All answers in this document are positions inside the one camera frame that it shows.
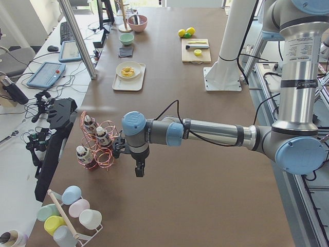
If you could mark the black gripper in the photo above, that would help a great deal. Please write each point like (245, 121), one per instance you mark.
(139, 157)

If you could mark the tea bottle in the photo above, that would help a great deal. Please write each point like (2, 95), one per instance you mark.
(103, 137)
(90, 125)
(85, 157)

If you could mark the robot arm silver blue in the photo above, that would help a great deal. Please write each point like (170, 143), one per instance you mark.
(291, 142)

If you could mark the cream rabbit tray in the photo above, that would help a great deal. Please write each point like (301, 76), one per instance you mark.
(133, 83)

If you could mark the white cup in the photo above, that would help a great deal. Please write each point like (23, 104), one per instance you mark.
(90, 218)

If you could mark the pink cup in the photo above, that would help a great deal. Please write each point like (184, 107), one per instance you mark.
(77, 207)

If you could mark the white round plate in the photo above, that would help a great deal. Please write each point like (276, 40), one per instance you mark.
(136, 66)

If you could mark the green cup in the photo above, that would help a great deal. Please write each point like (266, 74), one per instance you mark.
(47, 211)

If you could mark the grey blue cup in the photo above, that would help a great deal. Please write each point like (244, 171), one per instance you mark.
(63, 237)

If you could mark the yellow cup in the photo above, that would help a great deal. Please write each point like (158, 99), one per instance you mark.
(52, 223)

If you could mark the grey folded cloth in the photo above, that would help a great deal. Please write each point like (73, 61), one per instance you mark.
(125, 52)

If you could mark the wooden cutting board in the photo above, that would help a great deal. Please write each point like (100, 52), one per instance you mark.
(188, 55)

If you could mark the half lemon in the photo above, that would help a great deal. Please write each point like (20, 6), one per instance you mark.
(198, 52)

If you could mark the mint green bowl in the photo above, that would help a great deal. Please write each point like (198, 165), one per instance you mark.
(126, 38)

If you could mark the near blue teach pendant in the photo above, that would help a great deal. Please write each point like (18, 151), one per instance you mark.
(47, 75)

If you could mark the blue teach pendant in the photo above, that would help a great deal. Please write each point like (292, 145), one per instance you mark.
(69, 52)
(47, 75)

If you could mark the far blue teach pendant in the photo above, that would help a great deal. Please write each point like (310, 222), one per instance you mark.
(69, 52)

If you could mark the yellow plastic knife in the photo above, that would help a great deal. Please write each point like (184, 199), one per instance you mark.
(197, 42)

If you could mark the wooden mug tree stand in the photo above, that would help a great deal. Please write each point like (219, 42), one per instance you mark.
(123, 28)

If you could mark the green lime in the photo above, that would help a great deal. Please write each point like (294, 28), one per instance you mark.
(187, 35)

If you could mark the pink bowl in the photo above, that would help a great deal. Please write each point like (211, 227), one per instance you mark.
(141, 27)

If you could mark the whole yellow lemon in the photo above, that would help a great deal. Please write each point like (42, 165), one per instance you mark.
(190, 30)

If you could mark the tape roll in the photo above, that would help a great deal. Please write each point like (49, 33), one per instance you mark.
(13, 238)

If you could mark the black computer mouse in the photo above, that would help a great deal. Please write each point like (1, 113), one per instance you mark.
(52, 48)

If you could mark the metal scoop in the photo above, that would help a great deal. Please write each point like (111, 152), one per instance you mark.
(135, 18)

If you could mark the black water bottle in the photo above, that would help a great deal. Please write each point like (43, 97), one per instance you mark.
(15, 93)

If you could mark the black keyboard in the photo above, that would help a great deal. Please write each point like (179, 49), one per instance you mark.
(65, 33)

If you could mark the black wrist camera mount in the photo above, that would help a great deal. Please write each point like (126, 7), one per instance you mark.
(120, 146)

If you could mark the copper wire bottle rack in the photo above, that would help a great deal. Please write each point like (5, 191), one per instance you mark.
(96, 145)

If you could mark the wooden rack handle rod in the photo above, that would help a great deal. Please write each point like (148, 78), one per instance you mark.
(62, 213)

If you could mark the braided ring bread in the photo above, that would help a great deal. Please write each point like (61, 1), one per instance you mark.
(127, 72)

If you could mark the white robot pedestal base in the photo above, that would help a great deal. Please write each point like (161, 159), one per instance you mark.
(224, 74)

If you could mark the aluminium frame post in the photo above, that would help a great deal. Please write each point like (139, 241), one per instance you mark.
(70, 18)

